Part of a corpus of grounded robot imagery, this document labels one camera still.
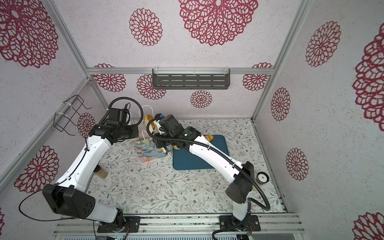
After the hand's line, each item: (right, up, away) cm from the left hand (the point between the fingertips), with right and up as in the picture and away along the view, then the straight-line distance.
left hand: (136, 134), depth 80 cm
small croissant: (+8, +9, -1) cm, 12 cm away
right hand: (+12, -1, -9) cm, 15 cm away
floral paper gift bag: (+5, -8, +1) cm, 9 cm away
